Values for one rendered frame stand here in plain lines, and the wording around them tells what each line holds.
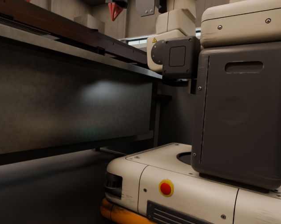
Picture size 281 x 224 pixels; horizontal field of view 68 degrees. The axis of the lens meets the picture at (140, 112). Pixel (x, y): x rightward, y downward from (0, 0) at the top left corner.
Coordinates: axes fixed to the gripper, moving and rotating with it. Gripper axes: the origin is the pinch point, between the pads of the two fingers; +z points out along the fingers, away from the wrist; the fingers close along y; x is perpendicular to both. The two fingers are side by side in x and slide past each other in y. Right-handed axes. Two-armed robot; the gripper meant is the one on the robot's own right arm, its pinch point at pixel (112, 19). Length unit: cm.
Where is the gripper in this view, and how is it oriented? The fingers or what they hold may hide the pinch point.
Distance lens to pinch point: 117.4
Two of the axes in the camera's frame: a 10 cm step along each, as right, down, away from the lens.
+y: 7.9, 3.1, -5.3
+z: -2.5, 9.5, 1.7
